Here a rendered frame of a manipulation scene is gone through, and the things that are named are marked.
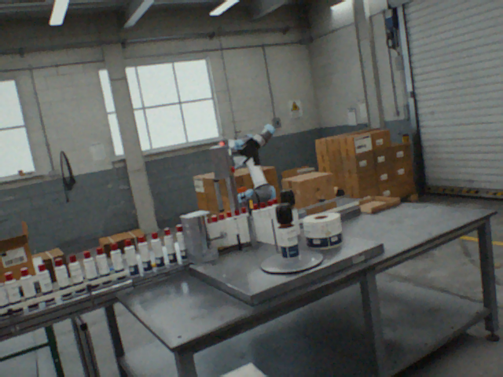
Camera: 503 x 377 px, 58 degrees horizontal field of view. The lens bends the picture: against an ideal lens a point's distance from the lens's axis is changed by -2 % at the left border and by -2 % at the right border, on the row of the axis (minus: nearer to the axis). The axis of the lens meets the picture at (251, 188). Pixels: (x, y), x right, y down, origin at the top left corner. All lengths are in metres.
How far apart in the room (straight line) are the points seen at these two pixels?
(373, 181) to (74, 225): 4.73
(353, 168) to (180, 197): 3.30
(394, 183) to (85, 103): 4.97
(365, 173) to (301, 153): 3.07
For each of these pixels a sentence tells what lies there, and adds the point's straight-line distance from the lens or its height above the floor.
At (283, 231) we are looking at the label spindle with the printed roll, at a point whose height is 1.05.
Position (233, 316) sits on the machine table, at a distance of 1.94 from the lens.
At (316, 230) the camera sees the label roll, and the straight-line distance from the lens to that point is 2.42.
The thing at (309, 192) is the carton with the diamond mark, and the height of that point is 1.02.
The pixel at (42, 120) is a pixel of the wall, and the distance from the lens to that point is 7.82.
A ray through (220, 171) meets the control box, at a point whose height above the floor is 1.33.
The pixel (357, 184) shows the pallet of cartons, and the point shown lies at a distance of 6.43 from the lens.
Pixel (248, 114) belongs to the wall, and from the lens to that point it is 8.81.
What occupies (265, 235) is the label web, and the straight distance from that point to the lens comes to 2.56.
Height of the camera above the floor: 1.60
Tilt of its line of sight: 8 degrees down
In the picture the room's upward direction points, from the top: 10 degrees counter-clockwise
